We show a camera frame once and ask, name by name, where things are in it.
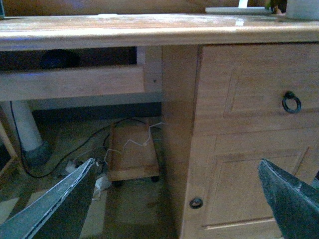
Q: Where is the wooden desk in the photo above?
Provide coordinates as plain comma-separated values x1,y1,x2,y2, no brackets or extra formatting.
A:
0,14,319,239

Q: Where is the black ring pull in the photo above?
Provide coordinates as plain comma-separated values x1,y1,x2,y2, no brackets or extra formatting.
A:
282,91,302,114
189,197,203,210

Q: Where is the upper black ring pull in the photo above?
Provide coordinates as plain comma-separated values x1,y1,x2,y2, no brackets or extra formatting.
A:
282,91,302,114

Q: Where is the lower black ring pull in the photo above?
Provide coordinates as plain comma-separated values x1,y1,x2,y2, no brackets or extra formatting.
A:
189,197,203,210

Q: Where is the wooden keyboard tray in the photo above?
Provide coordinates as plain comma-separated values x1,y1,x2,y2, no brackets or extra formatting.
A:
0,66,145,101

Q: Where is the black power cable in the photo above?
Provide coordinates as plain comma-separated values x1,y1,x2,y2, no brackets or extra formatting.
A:
9,101,148,179

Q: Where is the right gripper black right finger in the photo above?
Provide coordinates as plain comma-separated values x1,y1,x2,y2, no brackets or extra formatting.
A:
258,158,319,239

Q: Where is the white flat stand base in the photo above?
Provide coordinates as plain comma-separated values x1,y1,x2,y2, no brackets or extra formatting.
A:
205,0,272,15

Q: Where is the white pipe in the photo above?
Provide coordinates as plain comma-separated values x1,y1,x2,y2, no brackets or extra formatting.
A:
0,101,43,151

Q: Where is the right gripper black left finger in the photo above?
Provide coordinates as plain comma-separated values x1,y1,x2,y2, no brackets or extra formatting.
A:
0,158,96,239

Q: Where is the wooden rolling stand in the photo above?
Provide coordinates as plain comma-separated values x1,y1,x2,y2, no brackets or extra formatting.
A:
105,119,160,187

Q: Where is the white charger cable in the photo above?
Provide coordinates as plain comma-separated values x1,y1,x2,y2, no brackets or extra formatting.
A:
104,121,166,165

